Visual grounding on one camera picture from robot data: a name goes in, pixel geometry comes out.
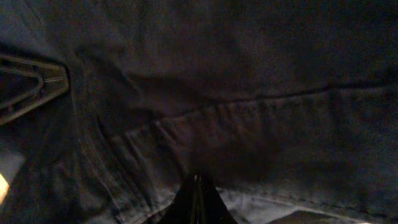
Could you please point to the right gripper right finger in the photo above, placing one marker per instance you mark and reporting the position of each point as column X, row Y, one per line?
column 211, row 208

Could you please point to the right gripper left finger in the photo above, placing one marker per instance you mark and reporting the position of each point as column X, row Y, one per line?
column 179, row 211

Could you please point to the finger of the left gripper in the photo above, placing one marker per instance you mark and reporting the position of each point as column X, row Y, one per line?
column 27, row 83

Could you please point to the navy blue shorts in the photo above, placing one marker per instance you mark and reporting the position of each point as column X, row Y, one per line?
column 288, row 107

